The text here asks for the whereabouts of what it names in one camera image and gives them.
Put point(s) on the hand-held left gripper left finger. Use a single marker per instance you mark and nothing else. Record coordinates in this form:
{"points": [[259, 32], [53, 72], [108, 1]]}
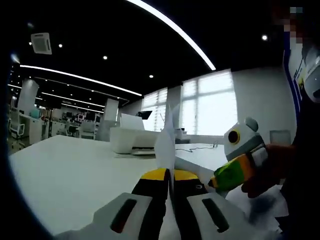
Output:
{"points": [[100, 222]]}

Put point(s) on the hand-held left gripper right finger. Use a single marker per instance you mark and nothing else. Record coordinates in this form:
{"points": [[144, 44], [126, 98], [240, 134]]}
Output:
{"points": [[237, 225]]}

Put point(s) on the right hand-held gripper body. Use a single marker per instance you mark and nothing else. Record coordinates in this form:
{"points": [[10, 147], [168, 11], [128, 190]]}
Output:
{"points": [[250, 140]]}

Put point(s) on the stack of white printing papers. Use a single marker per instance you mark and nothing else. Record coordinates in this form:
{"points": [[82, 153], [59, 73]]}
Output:
{"points": [[165, 145]]}

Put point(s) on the person's right hand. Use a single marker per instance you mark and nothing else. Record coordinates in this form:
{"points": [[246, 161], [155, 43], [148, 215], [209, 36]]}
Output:
{"points": [[277, 165]]}

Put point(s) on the window with white blinds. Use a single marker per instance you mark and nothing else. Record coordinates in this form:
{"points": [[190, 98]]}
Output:
{"points": [[210, 105]]}

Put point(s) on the white table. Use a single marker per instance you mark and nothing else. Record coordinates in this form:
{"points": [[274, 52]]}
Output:
{"points": [[75, 175]]}

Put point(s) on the white printer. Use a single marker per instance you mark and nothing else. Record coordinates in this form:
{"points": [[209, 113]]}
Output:
{"points": [[125, 140]]}

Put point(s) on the white chest-worn device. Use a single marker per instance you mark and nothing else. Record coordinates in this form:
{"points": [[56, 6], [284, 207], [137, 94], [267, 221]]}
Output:
{"points": [[312, 75]]}

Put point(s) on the white office chair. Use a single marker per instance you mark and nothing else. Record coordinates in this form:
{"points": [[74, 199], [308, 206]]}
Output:
{"points": [[17, 125], [88, 130]]}

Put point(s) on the long ceiling light strip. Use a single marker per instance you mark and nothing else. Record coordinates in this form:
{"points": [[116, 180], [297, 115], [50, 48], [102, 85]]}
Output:
{"points": [[180, 30]]}

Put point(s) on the ceiling air conditioner vent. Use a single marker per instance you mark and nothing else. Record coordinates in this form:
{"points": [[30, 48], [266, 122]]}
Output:
{"points": [[41, 43]]}

